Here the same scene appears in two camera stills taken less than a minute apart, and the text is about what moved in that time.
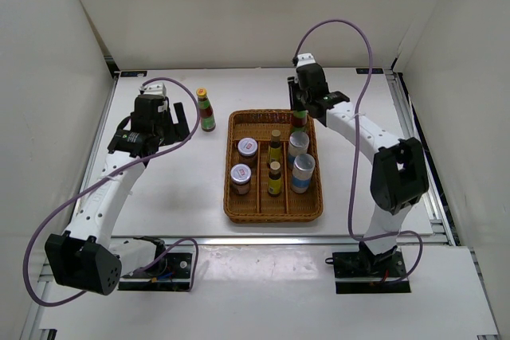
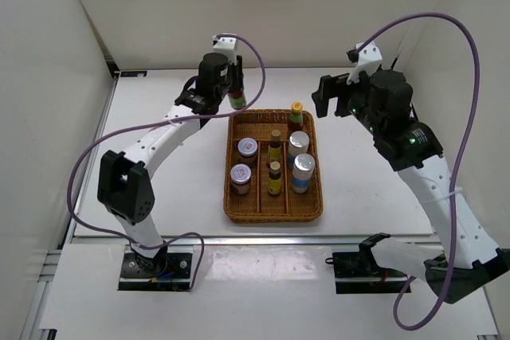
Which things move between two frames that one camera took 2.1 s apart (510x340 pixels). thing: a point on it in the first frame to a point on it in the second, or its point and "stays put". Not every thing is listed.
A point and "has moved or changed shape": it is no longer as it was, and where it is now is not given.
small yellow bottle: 275,147 stays put
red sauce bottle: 207,119 has moved or changed shape
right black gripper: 293,87 to 331,87
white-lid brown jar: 240,176 stays put
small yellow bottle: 274,180 stays put
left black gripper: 177,131 to 235,71
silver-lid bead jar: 302,170 stays put
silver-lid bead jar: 298,145 stays put
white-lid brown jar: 247,149 stays put
